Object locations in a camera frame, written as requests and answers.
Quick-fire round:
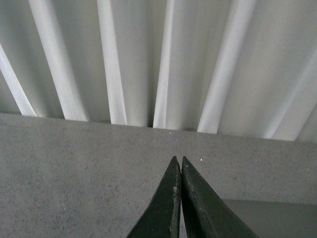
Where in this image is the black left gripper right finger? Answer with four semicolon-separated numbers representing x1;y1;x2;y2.
181;157;258;238

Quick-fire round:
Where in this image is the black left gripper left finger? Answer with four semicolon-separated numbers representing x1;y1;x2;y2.
128;156;181;238

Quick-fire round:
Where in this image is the grey laptop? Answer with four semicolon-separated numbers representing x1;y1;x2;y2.
224;199;317;238

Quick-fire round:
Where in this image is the white curtain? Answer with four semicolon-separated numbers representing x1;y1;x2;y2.
0;0;317;142

